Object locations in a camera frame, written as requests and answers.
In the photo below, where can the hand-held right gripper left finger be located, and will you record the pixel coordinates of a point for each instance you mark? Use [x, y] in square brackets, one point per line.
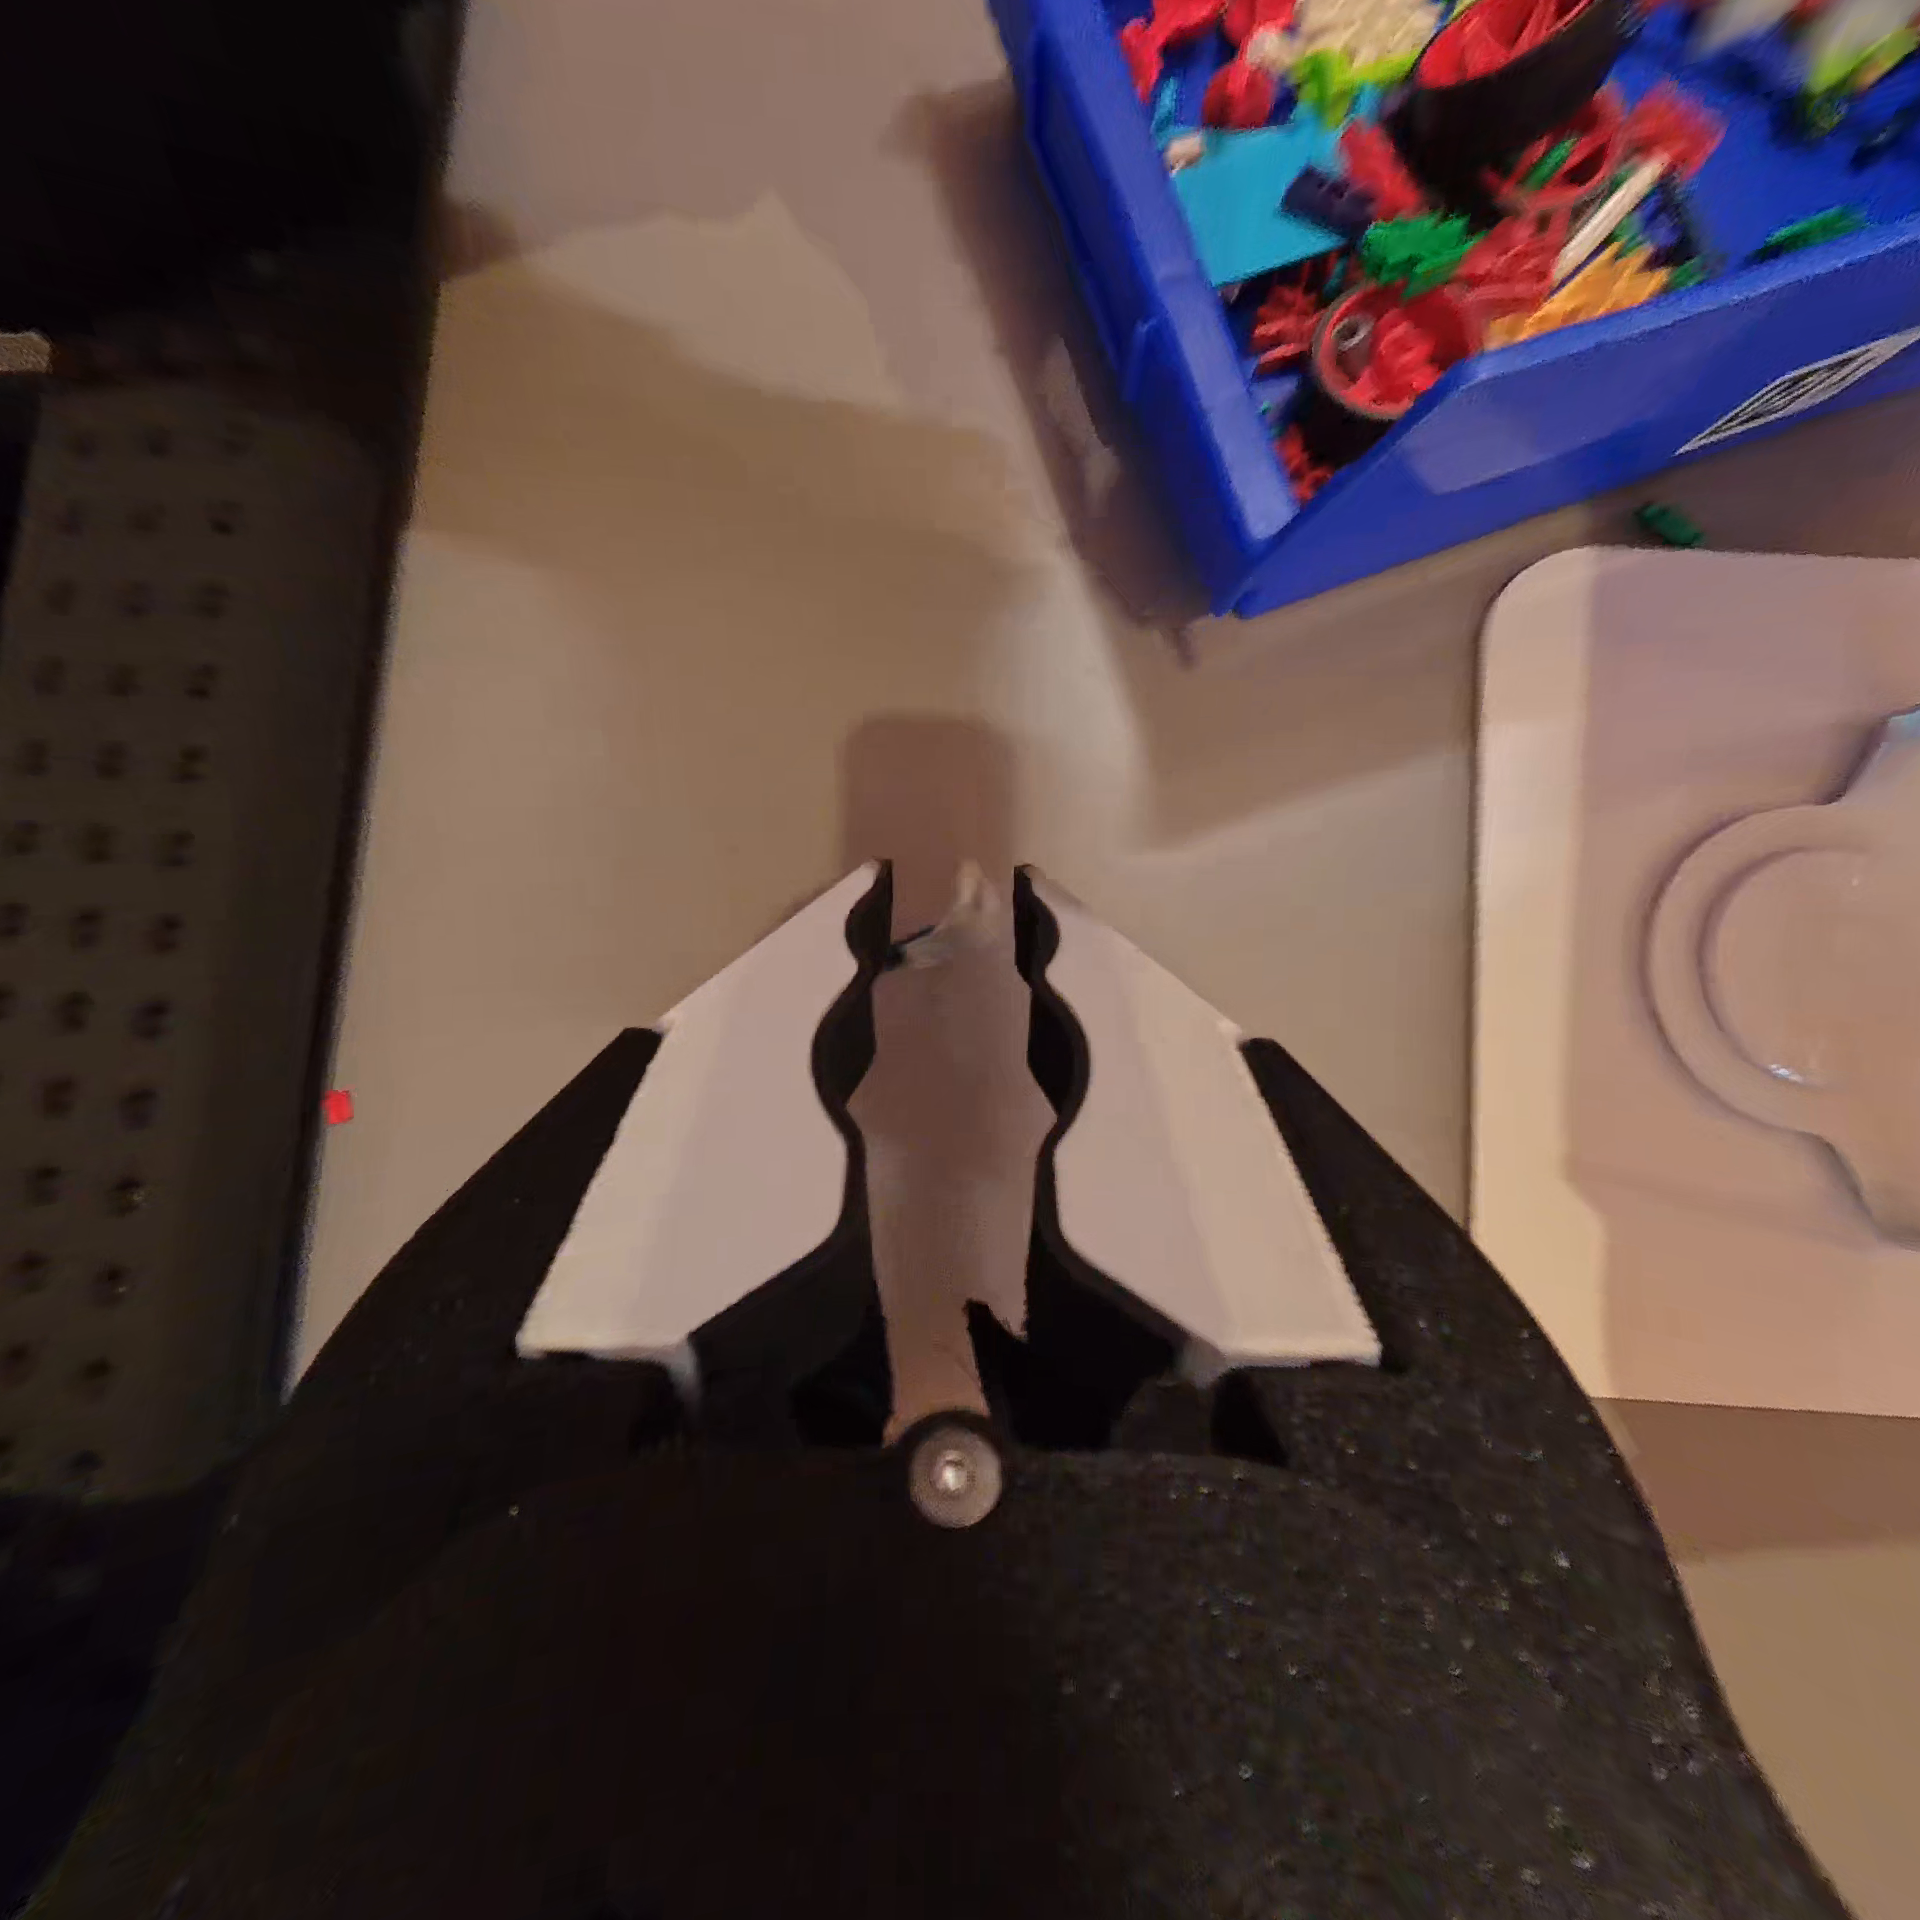
[720, 1171]

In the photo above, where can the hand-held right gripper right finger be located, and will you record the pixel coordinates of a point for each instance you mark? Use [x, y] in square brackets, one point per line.
[1201, 1171]

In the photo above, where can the blue parts bin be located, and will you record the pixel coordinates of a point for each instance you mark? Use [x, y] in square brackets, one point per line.
[1501, 434]

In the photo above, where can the small green piece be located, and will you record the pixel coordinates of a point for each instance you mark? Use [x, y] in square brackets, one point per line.
[1670, 521]

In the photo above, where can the white document stand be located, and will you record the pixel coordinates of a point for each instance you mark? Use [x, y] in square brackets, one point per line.
[1576, 901]

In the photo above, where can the black perforated board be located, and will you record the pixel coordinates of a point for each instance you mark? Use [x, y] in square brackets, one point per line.
[150, 901]

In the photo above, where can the red wheel with black tyre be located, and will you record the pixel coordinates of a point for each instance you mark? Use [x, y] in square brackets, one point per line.
[1501, 90]
[1373, 352]

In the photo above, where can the light blue panel piece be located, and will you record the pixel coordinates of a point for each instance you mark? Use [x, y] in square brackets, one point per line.
[1245, 194]

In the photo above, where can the pile of colourful construction pieces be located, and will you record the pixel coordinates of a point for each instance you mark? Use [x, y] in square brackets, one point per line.
[1501, 194]

